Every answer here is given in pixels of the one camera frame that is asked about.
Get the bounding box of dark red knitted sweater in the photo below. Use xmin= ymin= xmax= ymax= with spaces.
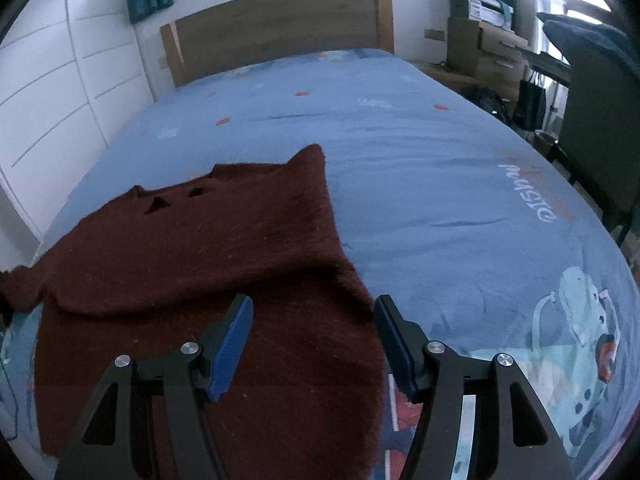
xmin=1 ymin=145 xmax=385 ymax=479

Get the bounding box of black bag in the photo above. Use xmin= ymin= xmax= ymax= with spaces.
xmin=512 ymin=72 xmax=547 ymax=131

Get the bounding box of dark chair with blue cushion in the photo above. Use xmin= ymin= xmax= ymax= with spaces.
xmin=537 ymin=12 xmax=639 ymax=244

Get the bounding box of wooden drawer cabinet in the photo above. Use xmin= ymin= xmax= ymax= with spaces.
xmin=447 ymin=18 xmax=528 ymax=103

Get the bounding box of white wardrobe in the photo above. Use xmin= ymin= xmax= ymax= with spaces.
xmin=1 ymin=0 xmax=152 ymax=268

